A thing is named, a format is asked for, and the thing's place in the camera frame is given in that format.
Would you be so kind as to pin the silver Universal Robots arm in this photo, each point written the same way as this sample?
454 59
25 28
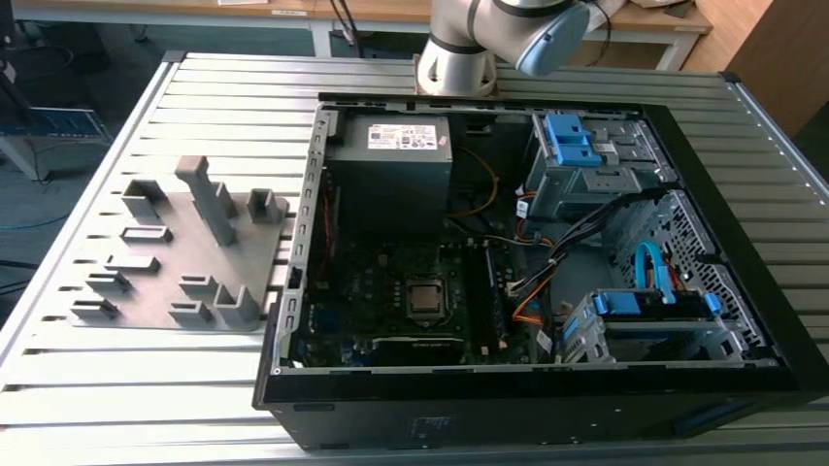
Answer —
452 63

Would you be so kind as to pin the white table leg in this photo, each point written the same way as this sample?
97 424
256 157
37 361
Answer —
19 155

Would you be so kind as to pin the long wooden desk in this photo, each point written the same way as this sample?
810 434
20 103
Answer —
193 9

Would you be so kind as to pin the white paper sheet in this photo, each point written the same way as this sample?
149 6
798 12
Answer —
240 2

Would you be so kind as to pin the grey parts rack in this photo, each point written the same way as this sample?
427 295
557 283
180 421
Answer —
193 272

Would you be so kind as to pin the grey power supply unit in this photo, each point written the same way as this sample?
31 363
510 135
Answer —
388 184

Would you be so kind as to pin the dark green motherboard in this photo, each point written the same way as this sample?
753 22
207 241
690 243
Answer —
362 301

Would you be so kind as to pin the silver CPU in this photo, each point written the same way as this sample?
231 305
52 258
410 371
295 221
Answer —
426 298

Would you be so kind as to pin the CPU socket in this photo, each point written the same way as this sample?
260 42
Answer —
427 321

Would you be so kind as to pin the black graphics card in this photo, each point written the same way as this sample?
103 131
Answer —
420 350

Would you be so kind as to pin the blue disk carrier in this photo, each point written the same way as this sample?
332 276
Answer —
566 133

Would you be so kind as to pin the grey metal drive cage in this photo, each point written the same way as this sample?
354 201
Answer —
602 189

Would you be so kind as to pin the black open PC case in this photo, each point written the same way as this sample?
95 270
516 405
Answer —
518 417

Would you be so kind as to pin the black disk in blue carrier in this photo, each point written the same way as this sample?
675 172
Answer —
618 303

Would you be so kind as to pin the grey metal disk bay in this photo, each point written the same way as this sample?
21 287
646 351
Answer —
654 335

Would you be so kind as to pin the brown wooden cabinet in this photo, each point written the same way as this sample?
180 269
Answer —
790 58

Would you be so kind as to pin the wooden desk white frame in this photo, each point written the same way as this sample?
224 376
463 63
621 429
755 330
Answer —
654 22

